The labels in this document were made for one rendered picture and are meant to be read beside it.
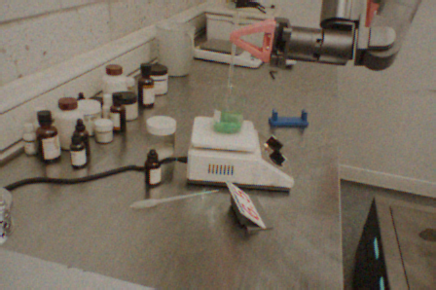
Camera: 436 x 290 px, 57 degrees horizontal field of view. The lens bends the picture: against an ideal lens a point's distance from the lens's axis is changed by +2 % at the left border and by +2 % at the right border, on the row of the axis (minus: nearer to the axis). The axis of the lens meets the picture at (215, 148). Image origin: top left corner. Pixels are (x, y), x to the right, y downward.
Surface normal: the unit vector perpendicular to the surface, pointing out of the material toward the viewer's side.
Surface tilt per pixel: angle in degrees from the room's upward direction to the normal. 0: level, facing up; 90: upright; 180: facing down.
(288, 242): 0
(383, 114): 90
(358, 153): 90
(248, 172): 90
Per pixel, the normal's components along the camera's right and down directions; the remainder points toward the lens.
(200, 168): -0.02, 0.47
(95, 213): 0.08, -0.88
